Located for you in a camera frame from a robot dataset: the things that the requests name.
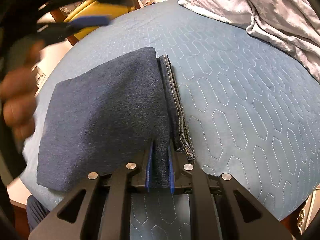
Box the dark blue denim jeans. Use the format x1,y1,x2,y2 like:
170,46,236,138
36,47,195,191

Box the person's left hand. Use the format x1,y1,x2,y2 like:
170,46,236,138
1,41,44,142

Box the small picture box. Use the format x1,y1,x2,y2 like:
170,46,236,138
140,0,155,7

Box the person's leg in jeans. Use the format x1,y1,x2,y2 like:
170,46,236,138
26,195,50,232

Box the white bedside cabinet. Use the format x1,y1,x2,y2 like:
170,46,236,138
297,185,320,234

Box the teal quilted bed mattress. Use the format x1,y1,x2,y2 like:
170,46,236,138
22,0,319,239

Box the grey star-print duvet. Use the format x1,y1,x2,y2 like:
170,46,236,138
178,0,319,80

